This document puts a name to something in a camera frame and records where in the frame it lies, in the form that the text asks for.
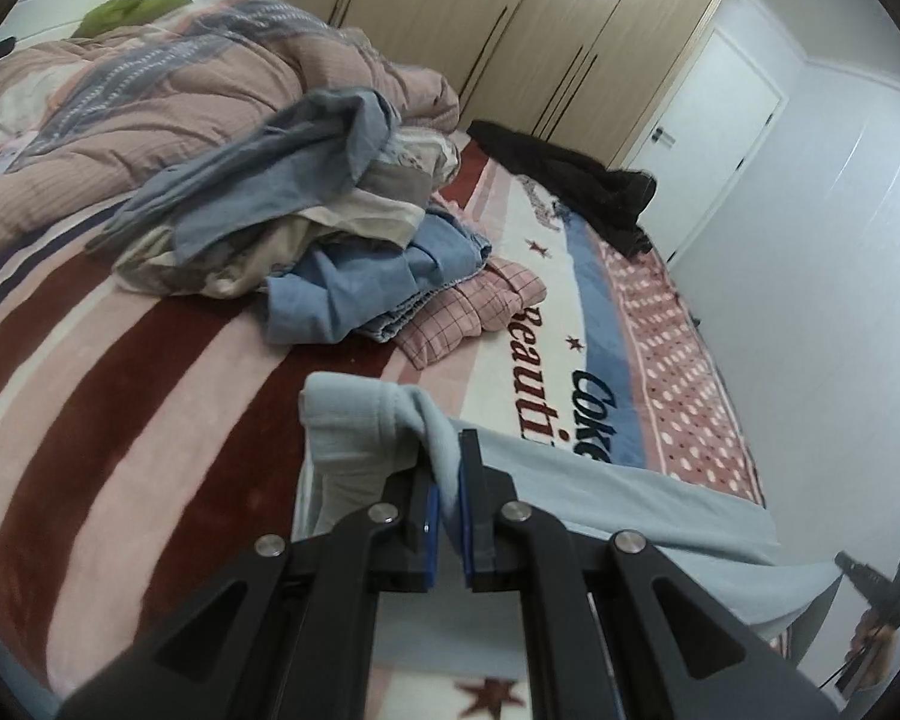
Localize pink striped quilt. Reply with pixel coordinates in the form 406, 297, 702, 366
0, 0, 460, 255

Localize white door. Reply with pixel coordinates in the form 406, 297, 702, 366
628, 31, 784, 260

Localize blue folded garment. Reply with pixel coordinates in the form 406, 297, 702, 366
265, 206, 493, 346

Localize black door handle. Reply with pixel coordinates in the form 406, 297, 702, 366
650, 127, 676, 148

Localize grey-blue denim garment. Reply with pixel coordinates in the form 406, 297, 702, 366
87, 88, 401, 263

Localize light blue pants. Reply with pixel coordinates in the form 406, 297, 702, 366
294, 372, 841, 679

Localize right hand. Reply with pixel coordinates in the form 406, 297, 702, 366
845, 610, 898, 691

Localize striped polka-dot bed blanket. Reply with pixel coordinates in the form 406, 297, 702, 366
0, 146, 764, 697

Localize pink checked garment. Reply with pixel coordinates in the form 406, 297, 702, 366
395, 255, 548, 371

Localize wooden wardrobe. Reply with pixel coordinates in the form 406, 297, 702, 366
287, 0, 722, 166

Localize green pillow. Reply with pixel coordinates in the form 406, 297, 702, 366
73, 0, 193, 37

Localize black jacket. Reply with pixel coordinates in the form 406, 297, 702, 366
466, 121, 656, 260

